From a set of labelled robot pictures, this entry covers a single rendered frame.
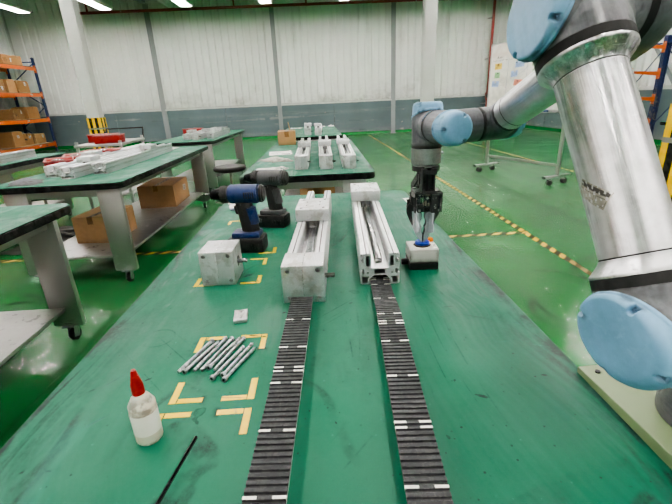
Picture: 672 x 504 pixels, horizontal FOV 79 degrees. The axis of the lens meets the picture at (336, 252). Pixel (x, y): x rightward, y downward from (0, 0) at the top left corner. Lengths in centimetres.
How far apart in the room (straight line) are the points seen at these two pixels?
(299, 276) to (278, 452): 48
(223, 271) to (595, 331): 85
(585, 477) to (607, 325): 20
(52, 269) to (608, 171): 251
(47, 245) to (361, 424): 220
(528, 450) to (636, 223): 32
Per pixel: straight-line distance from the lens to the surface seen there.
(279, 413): 63
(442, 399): 71
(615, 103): 60
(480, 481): 61
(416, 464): 56
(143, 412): 66
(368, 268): 105
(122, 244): 338
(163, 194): 481
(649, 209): 58
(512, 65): 709
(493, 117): 100
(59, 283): 267
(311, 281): 96
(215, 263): 112
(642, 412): 76
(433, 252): 114
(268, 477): 56
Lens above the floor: 123
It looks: 20 degrees down
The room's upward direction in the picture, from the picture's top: 3 degrees counter-clockwise
